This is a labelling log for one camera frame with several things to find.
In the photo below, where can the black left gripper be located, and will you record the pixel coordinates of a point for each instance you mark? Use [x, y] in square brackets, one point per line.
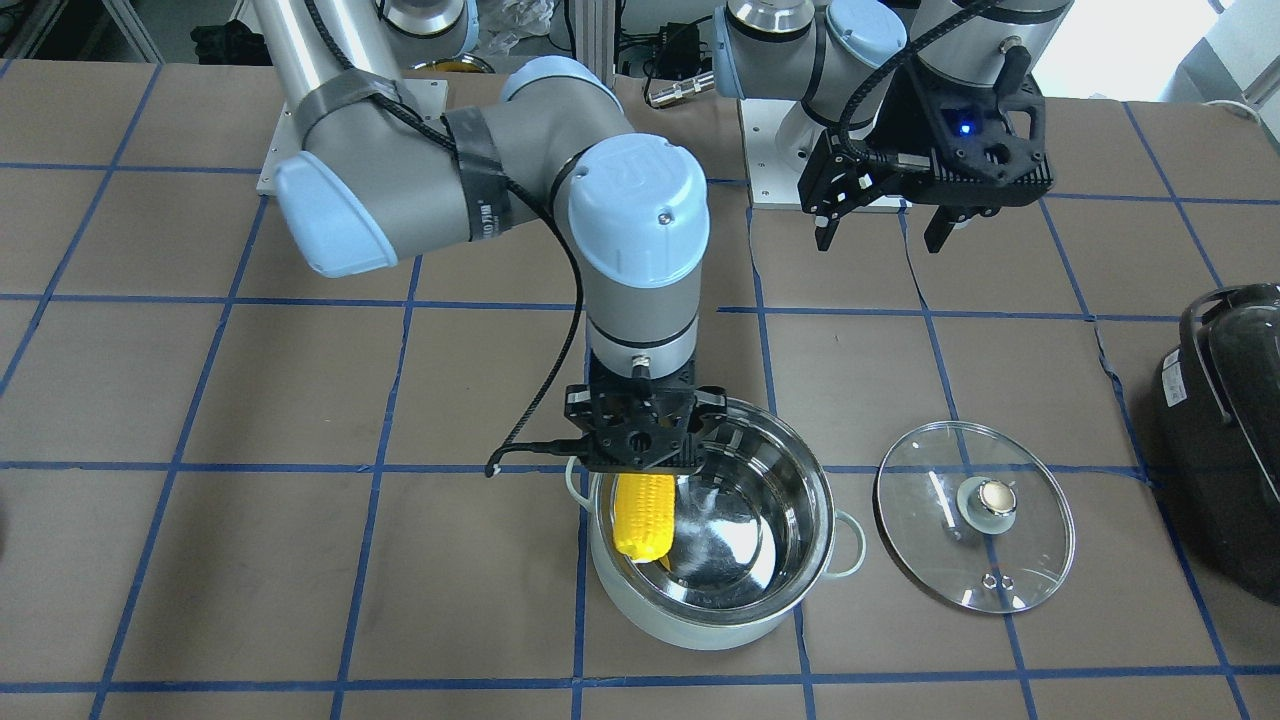
[906, 128]

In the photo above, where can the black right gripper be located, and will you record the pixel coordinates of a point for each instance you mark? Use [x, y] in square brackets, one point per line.
[711, 403]

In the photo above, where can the yellow corn cob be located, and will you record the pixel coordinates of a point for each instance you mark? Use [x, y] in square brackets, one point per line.
[644, 515]

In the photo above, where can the glass pot lid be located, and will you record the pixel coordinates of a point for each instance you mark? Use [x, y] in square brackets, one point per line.
[974, 518]

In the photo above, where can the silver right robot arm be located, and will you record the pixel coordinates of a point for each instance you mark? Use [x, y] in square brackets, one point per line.
[376, 181]

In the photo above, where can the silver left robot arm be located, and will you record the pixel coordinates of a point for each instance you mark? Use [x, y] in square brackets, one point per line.
[835, 59]

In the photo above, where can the pale green electric pot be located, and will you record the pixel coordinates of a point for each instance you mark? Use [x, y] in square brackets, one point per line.
[754, 532]

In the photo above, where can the dark grey rice cooker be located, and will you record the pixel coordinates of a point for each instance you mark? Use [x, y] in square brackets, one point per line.
[1217, 403]

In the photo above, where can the steel bowl with yellow item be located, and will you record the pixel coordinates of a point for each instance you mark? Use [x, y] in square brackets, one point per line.
[461, 63]

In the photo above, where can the aluminium frame post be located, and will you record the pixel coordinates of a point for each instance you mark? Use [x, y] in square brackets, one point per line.
[595, 26]

